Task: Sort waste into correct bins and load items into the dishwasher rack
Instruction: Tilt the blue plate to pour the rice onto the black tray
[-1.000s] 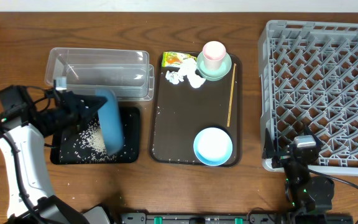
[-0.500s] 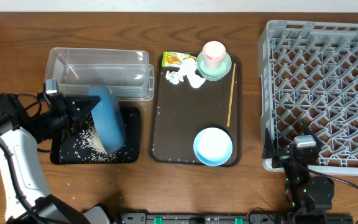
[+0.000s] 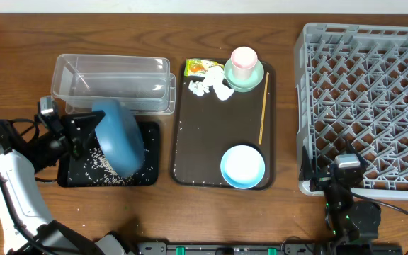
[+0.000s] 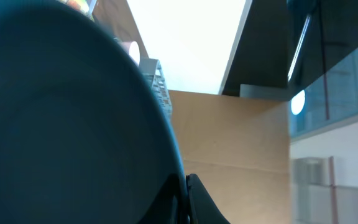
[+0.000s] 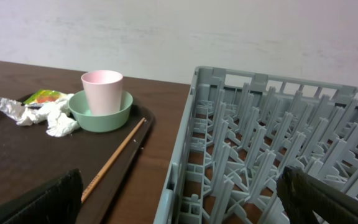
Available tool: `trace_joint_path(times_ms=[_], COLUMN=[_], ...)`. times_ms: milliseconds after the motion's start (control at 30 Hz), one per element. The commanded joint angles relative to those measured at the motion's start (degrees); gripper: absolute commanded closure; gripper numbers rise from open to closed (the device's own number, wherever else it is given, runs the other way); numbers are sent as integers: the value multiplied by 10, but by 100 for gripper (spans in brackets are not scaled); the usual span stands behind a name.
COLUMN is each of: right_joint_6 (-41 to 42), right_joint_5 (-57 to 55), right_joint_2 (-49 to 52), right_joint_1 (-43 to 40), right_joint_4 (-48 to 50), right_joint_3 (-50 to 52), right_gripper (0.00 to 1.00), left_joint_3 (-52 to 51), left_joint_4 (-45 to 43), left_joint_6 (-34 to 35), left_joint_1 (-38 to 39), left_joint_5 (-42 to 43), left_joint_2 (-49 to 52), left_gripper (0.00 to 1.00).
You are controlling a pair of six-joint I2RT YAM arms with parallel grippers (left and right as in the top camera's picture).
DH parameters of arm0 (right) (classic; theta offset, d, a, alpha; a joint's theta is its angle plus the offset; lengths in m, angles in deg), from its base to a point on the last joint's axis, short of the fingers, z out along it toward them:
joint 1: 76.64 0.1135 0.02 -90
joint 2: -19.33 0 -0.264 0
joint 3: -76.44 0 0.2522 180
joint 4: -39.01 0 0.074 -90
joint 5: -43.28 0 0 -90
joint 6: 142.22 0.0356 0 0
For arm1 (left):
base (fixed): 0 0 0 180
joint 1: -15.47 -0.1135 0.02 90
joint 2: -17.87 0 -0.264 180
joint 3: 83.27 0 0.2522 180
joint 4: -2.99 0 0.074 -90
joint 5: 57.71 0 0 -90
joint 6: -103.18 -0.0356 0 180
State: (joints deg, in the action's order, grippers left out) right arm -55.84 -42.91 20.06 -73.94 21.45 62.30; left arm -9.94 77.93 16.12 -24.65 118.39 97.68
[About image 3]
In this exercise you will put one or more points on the dark blue plate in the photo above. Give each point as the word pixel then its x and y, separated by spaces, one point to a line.
pixel 119 137

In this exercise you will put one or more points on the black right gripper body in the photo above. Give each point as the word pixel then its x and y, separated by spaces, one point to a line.
pixel 321 183

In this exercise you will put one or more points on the white rice pile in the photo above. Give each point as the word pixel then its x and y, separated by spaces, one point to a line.
pixel 99 164

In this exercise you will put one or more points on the mint green bowl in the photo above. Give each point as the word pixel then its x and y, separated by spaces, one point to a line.
pixel 243 85

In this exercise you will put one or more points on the wooden chopstick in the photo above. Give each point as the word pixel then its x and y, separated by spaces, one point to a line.
pixel 263 110

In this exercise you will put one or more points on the dark brown serving tray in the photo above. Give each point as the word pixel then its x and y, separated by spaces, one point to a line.
pixel 206 127

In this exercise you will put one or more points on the green yellow snack wrapper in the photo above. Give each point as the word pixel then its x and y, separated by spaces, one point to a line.
pixel 200 67

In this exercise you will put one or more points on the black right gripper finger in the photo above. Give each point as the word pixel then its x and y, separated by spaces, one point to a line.
pixel 306 169
pixel 351 150

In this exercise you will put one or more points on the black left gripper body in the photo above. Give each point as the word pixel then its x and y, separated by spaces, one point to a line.
pixel 49 150

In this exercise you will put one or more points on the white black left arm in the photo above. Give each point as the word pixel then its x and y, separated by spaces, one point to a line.
pixel 28 225

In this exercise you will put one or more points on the clear plastic bin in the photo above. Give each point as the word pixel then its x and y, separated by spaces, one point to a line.
pixel 70 67

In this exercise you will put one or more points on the light blue small bowl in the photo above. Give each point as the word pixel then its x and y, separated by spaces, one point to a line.
pixel 242 166

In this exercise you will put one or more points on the white tissue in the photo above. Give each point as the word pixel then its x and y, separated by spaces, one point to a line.
pixel 213 78

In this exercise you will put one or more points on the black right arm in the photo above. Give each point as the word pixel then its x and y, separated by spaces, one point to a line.
pixel 351 221

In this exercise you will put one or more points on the grey dishwasher rack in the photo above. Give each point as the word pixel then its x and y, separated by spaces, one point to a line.
pixel 352 84

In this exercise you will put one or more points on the pink plastic cup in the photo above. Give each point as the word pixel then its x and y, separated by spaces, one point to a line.
pixel 243 60

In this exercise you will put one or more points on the black rectangular tray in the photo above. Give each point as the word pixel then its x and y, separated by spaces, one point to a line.
pixel 151 156

